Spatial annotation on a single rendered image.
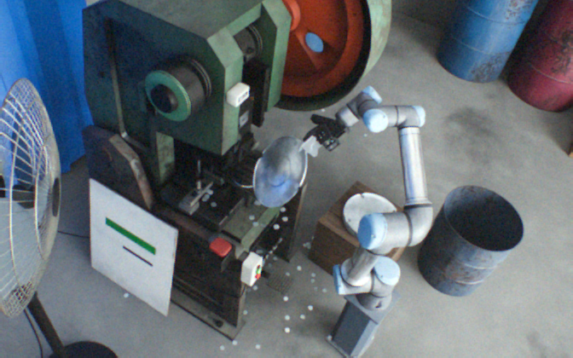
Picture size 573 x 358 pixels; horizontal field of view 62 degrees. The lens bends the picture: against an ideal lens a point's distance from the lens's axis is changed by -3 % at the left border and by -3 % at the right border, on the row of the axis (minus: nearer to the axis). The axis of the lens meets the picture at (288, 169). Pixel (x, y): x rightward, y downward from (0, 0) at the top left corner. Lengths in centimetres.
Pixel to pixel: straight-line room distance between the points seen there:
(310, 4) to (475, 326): 186
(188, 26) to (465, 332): 208
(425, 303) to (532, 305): 64
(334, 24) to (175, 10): 61
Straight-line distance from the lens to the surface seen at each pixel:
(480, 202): 287
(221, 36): 151
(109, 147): 207
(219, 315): 252
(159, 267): 234
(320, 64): 201
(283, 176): 188
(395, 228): 161
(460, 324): 284
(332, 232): 248
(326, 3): 189
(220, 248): 184
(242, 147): 189
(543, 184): 382
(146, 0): 166
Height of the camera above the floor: 230
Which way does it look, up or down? 47 degrees down
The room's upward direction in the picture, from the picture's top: 11 degrees clockwise
